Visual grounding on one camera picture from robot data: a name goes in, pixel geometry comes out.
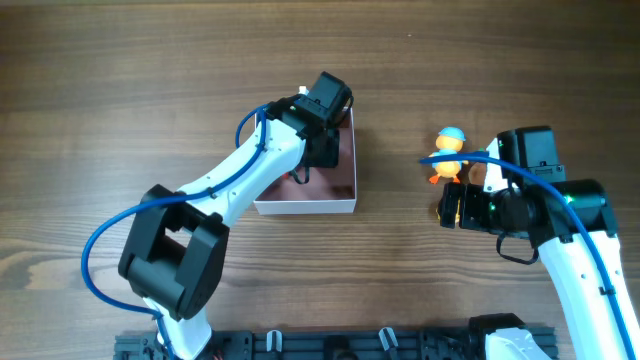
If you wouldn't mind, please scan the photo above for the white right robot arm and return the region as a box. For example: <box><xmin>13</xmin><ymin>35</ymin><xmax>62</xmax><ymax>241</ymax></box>
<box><xmin>437</xmin><ymin>180</ymin><xmax>639</xmax><ymax>359</ymax></box>

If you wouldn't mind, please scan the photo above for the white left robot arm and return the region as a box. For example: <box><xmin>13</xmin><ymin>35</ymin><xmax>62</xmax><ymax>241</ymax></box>
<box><xmin>118</xmin><ymin>95</ymin><xmax>349</xmax><ymax>359</ymax></box>

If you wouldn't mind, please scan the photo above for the orange duck toy blue hat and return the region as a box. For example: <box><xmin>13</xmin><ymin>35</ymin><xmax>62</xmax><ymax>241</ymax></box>
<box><xmin>428</xmin><ymin>127</ymin><xmax>468</xmax><ymax>184</ymax></box>

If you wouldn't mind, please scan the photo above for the brown plush toy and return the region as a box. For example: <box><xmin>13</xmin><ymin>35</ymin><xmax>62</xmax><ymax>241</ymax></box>
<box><xmin>468</xmin><ymin>162</ymin><xmax>487</xmax><ymax>186</ymax></box>

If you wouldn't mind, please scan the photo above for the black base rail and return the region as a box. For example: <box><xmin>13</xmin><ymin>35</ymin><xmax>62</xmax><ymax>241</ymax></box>
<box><xmin>113</xmin><ymin>325</ymin><xmax>559</xmax><ymax>360</ymax></box>

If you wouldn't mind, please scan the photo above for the white pink-lined open box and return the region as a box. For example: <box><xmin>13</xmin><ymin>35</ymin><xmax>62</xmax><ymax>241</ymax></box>
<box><xmin>254</xmin><ymin>110</ymin><xmax>358</xmax><ymax>215</ymax></box>

